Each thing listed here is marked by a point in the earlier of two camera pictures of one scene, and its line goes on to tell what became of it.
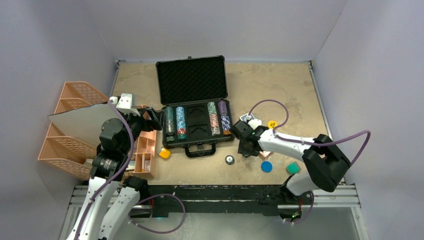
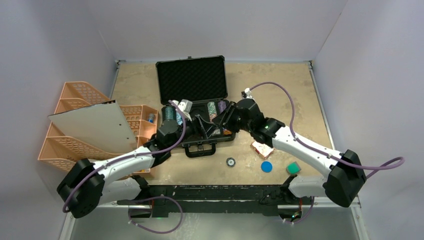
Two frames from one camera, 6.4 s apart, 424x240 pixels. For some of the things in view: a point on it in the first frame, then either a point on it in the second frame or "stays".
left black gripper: (149, 124) → (204, 124)
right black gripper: (243, 150) → (226, 117)
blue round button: (266, 166) stays
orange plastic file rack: (62, 150) stays
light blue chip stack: (180, 117) stays
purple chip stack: (222, 107) stays
